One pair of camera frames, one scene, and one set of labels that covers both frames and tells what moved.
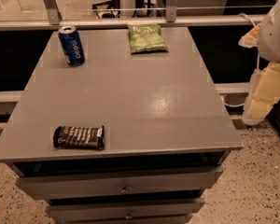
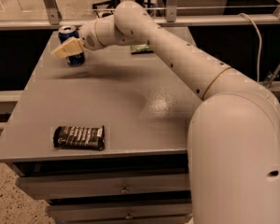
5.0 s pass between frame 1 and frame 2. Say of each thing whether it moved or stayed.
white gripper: moved
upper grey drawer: stayed
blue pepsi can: stayed
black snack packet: stayed
